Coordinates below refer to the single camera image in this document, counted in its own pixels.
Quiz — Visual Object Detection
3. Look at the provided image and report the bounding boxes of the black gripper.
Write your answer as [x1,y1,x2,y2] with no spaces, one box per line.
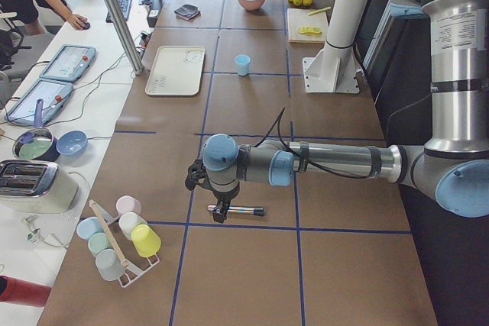
[185,159,240,223]

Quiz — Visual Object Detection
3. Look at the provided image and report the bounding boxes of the yellow plastic cup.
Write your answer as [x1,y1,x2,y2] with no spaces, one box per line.
[131,224,161,258]

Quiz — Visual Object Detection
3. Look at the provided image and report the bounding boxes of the light blue plastic cup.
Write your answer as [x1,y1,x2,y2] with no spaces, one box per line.
[235,54,251,76]

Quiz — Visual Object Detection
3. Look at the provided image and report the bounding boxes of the white plastic cup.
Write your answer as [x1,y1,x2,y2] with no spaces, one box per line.
[118,211,147,240]

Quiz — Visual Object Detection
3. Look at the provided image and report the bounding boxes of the pale pink cup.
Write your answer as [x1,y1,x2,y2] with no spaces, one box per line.
[115,195,142,216]

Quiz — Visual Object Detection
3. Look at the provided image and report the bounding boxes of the grey plastic cup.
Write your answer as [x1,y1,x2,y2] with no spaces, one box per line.
[96,248,125,281]

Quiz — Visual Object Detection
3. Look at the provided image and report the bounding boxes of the mint green cup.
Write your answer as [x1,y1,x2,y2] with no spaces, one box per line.
[87,232,112,258]

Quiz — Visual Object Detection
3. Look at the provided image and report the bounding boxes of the light blue rack cup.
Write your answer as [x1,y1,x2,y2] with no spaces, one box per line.
[76,216,103,240]

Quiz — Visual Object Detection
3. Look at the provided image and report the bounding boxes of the steel muddler black tip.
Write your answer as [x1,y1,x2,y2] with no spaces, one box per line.
[227,206,265,217]

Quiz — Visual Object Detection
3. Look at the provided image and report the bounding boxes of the folded grey cloth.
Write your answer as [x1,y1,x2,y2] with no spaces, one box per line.
[173,4,200,21]

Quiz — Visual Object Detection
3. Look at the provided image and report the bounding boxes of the bamboo cutting board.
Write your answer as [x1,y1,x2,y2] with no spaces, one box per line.
[287,8,329,44]

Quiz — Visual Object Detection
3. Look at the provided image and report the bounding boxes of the lemon slice stack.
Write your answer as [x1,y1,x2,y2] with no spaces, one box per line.
[297,26,322,35]

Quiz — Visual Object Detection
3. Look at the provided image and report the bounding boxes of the yellow plastic knife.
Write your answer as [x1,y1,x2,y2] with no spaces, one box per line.
[308,6,332,16]

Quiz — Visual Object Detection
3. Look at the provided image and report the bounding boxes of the cream bear serving tray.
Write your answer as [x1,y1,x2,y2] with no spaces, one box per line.
[145,46,206,97]

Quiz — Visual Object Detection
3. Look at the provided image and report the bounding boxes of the black keyboard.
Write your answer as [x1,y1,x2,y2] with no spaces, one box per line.
[105,0,134,24]

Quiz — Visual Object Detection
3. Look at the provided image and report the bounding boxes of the blue bowl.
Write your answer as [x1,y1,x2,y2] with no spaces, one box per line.
[57,131,88,157]

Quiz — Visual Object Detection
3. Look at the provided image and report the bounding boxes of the white toaster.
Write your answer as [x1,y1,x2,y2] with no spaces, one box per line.
[1,160,78,214]

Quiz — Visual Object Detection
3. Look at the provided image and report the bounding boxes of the blue teach pendant tablet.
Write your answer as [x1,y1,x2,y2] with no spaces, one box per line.
[40,44,96,83]
[5,79,73,126]

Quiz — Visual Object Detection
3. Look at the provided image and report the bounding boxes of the red bottle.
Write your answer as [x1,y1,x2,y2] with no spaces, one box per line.
[1,276,51,307]

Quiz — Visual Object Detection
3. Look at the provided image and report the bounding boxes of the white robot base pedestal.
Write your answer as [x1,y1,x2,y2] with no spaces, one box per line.
[303,0,368,94]

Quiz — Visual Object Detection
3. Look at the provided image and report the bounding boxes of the aluminium frame post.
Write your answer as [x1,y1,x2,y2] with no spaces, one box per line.
[104,0,144,76]

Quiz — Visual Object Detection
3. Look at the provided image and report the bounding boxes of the pot with purple handle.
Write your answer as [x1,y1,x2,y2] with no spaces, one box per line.
[12,98,60,162]

